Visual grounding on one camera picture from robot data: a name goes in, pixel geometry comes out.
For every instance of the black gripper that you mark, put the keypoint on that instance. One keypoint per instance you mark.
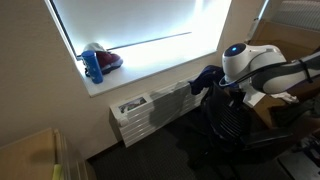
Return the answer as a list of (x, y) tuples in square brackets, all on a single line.
[(237, 94)]

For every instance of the black office chair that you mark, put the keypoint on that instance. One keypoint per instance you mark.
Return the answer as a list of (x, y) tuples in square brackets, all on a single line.
[(226, 123)]

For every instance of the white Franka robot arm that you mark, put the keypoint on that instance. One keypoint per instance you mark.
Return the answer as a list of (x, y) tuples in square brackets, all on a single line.
[(263, 63)]

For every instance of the white panel heater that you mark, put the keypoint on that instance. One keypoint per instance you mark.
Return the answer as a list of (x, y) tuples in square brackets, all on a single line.
[(140, 116)]

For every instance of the colourful label on heater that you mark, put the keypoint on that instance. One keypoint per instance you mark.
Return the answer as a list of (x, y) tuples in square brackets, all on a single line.
[(132, 104)]

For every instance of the dark blue jacket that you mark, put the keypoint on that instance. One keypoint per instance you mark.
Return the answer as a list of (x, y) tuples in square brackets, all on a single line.
[(205, 78)]

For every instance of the dark green garment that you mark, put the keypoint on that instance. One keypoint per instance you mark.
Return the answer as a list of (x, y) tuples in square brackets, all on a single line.
[(300, 111)]

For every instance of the white blind wand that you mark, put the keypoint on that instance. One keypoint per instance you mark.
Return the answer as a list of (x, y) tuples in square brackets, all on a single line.
[(254, 26)]

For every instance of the grey table corner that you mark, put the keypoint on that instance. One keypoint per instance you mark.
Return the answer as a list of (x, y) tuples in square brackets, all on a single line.
[(300, 166)]

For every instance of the white window sill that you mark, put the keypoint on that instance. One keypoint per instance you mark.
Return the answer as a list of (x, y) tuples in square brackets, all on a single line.
[(140, 68)]

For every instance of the white slatted window blind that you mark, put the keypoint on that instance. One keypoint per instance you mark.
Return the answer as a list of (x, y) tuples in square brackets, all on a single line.
[(298, 13)]

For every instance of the grey blind bottom bar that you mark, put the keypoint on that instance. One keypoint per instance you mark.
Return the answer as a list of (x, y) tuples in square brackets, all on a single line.
[(146, 41)]

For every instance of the blue water bottle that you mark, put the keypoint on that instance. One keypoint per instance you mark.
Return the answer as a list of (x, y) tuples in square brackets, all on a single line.
[(92, 68)]

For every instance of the white cloth cap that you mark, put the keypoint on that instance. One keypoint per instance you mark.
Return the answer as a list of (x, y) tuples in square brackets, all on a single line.
[(93, 47)]

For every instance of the light wooden cabinet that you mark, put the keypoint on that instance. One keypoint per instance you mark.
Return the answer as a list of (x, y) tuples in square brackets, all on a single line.
[(26, 160)]

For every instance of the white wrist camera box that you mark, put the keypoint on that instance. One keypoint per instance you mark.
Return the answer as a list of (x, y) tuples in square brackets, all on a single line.
[(253, 96)]

